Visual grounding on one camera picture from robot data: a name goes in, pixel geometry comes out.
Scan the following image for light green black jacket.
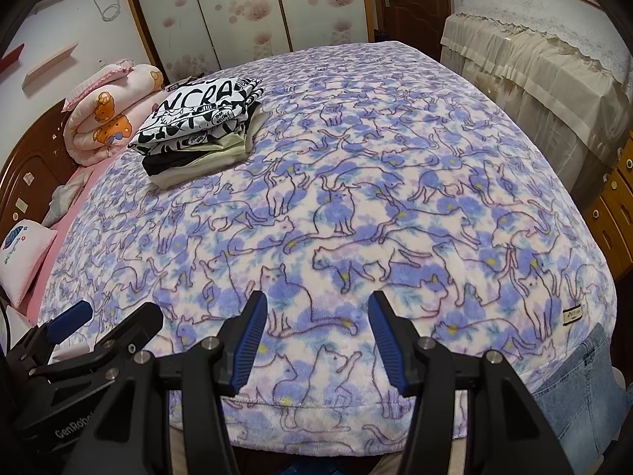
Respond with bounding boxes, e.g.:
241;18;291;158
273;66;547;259
142;104;270;176

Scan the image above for person's blue jeans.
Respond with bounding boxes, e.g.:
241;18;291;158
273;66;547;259
534;321;621;453

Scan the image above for pink wall shelf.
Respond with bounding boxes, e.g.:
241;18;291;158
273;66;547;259
22;42;80;90

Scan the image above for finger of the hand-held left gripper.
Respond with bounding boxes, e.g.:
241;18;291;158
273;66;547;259
34;302;164;393
10;302;95;366

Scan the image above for pink bed sheet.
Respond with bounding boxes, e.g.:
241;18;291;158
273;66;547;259
20;91;166;325

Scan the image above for beige folded garment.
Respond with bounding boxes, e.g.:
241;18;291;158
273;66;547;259
148;109;270;190

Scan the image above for white power cable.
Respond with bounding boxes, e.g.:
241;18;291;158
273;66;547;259
91;0;124;23

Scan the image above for wooden drawer cabinet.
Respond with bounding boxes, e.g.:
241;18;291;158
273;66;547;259
584;131;633;278

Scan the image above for grey crumpled cloth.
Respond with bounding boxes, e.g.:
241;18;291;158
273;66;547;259
44;180;92;226

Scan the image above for purple cat print blanket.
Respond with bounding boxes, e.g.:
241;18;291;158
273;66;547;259
37;40;619;439

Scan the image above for white black graffiti print jacket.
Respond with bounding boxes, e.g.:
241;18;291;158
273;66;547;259
127;76;265;156

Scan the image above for brown wooden door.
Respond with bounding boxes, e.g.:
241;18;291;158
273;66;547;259
371;0;453;60

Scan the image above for pink fish print pillow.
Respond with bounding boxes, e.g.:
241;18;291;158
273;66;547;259
0;218;59;310

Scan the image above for floral sliding door wardrobe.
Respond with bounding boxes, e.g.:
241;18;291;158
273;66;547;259
119;0;377;82

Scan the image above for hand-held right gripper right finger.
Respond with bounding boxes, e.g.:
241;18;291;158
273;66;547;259
368;289;559;475

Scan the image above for red wall shelf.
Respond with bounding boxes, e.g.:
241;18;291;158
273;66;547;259
0;44;25;75

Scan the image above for pink bear print quilt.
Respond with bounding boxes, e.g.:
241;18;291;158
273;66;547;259
62;62;166;166

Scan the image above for wooden headboard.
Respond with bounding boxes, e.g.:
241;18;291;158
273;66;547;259
0;99;80;238

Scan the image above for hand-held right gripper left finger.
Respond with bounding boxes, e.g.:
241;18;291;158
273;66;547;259
74;289;270;475

